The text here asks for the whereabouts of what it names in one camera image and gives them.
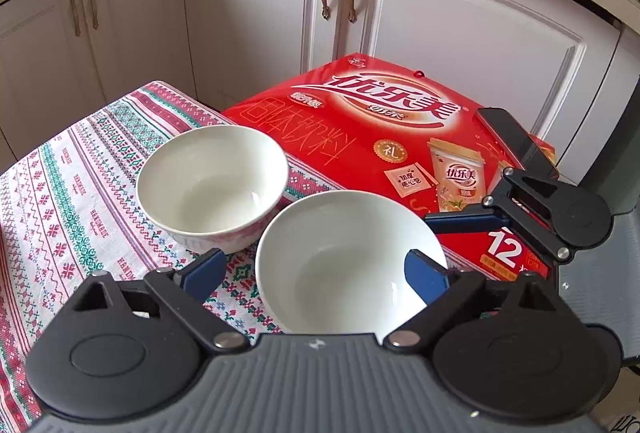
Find red green patterned tablecloth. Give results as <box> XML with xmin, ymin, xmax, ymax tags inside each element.
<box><xmin>0</xmin><ymin>80</ymin><xmax>483</xmax><ymax>433</ymax></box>

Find red printed cardboard box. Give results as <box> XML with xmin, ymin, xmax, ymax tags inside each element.
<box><xmin>220</xmin><ymin>53</ymin><xmax>558</xmax><ymax>282</ymax></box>

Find white bowl pink flowers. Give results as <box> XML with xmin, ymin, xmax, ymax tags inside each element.
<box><xmin>255</xmin><ymin>191</ymin><xmax>448</xmax><ymax>339</ymax></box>
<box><xmin>136</xmin><ymin>125</ymin><xmax>290</xmax><ymax>255</ymax></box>

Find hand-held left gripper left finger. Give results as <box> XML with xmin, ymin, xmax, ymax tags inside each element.
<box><xmin>72</xmin><ymin>248</ymin><xmax>251</xmax><ymax>355</ymax></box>

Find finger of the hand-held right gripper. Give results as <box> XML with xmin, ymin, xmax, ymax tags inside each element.
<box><xmin>424</xmin><ymin>195</ymin><xmax>523</xmax><ymax>235</ymax></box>
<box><xmin>477</xmin><ymin>108</ymin><xmax>560</xmax><ymax>201</ymax></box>

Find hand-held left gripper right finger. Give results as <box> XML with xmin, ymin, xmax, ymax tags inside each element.
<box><xmin>382</xmin><ymin>249</ymin><xmax>576</xmax><ymax>354</ymax></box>

